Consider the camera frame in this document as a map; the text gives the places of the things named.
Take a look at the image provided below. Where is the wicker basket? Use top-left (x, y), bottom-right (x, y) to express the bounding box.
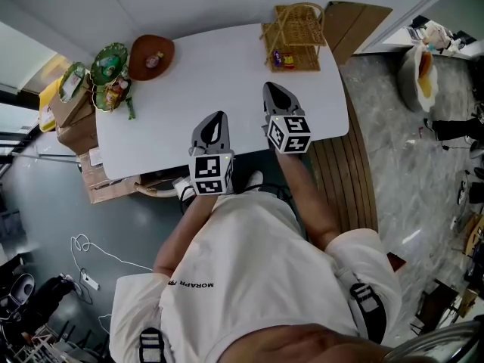
top-left (259, 2), bottom-right (328, 73)

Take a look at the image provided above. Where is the grey beanbag seat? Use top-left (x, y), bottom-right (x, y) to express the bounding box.
top-left (396, 49), bottom-right (423, 113)

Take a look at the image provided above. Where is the person's white shirt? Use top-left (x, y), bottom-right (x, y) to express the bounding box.
top-left (109, 193), bottom-right (402, 363)

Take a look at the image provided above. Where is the dark grey crate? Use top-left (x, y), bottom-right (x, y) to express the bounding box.
top-left (0, 209), bottom-right (23, 241)

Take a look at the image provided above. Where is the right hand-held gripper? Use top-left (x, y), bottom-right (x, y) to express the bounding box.
top-left (261, 81), bottom-right (313, 154)

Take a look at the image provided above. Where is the brown slatted wooden platform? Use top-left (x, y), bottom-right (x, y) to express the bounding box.
top-left (308, 88), bottom-right (379, 237)

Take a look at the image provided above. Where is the plain cardboard box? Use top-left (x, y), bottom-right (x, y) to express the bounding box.
top-left (56, 113), bottom-right (99, 154)

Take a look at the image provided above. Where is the black bag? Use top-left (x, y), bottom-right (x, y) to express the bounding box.
top-left (22, 276), bottom-right (76, 324)

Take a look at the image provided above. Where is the brown wooden bowl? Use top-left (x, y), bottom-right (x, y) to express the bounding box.
top-left (128, 34), bottom-right (176, 82)

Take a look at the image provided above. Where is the green tiered dish stand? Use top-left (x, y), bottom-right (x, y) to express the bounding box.
top-left (58, 42), bottom-right (134, 112)

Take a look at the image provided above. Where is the white electronics box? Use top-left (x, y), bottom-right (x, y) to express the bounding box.
top-left (172, 178), bottom-right (194, 200)

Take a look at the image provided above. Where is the flat brown cardboard sheet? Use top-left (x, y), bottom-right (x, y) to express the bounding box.
top-left (324, 1), bottom-right (393, 66)

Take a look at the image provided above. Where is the pink plush toy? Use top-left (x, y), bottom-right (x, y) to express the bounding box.
top-left (423, 23), bottom-right (455, 54)

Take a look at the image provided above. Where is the person's left forearm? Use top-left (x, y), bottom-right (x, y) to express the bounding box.
top-left (153, 194), bottom-right (220, 275)

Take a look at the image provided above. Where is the grey round appliance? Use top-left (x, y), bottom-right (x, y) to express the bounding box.
top-left (9, 273), bottom-right (36, 312)

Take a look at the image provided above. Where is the yellow box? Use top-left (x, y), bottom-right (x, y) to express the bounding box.
top-left (39, 76), bottom-right (65, 133)

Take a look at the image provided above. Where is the black grey harness strap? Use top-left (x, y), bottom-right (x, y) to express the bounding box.
top-left (138, 327), bottom-right (166, 363)
top-left (349, 282), bottom-right (386, 344)

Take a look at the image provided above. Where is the white cable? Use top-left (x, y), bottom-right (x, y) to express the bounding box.
top-left (70, 234), bottom-right (154, 272)

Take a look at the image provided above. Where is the person's right forearm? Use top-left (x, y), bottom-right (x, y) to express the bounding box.
top-left (275, 150), bottom-right (341, 249)

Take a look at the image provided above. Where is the light wooden chair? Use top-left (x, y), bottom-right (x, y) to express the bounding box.
top-left (135, 175), bottom-right (182, 199)

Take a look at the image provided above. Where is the person's chin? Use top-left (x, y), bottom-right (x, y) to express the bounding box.
top-left (222, 323), bottom-right (394, 363)

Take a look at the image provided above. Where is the red wooden stool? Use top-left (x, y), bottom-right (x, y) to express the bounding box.
top-left (386, 251), bottom-right (408, 274)

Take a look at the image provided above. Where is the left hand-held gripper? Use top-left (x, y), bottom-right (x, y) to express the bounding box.
top-left (188, 110), bottom-right (235, 196)

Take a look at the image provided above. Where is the large labelled cardboard box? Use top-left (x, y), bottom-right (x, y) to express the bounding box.
top-left (77, 147), bottom-right (143, 204)

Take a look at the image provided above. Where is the black framed glass door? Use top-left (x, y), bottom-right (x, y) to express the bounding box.
top-left (0, 83), bottom-right (39, 173)

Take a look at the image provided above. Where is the person's white shoe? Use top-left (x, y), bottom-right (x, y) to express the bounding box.
top-left (245, 170), bottom-right (265, 192)

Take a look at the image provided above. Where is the grey metal pole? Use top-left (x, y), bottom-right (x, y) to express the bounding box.
top-left (11, 151), bottom-right (80, 163)

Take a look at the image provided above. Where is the white power strip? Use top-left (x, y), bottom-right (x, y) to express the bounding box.
top-left (79, 270), bottom-right (101, 291)

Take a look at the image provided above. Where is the white yellow egg cushion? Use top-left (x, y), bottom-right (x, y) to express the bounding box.
top-left (414, 45), bottom-right (439, 113)

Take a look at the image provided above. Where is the flat cardboard box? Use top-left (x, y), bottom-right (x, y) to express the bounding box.
top-left (48, 73), bottom-right (95, 126)

